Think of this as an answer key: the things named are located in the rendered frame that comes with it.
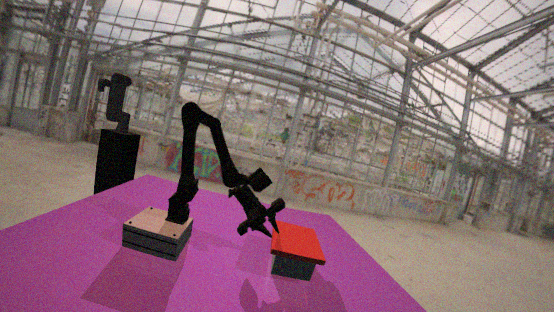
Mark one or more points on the red rectangular lid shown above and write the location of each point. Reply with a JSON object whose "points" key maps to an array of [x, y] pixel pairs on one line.
{"points": [[297, 243]]}

